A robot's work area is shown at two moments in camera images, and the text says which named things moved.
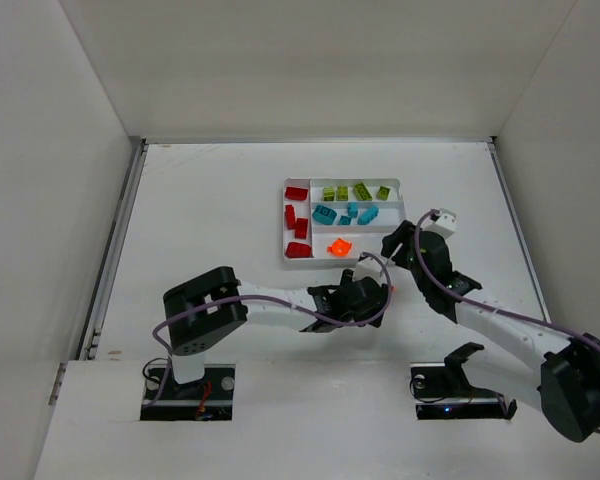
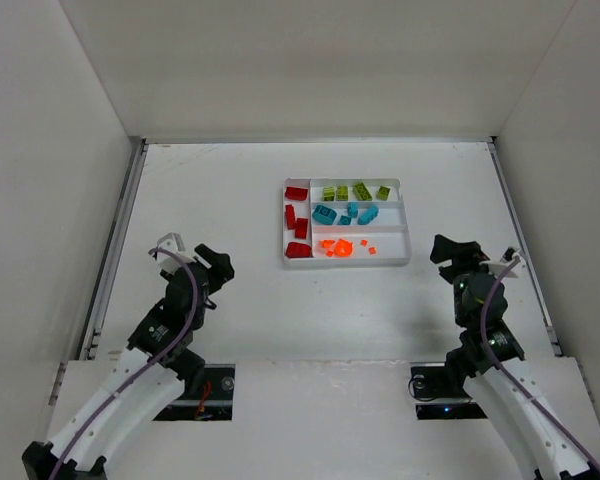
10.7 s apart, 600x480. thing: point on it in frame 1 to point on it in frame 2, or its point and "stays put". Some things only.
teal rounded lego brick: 324,215 stays put
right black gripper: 397,242 to 458,263
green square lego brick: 342,193 stays put
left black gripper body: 375,292 to 213,268
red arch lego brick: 301,231 stays put
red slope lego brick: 290,216 stays put
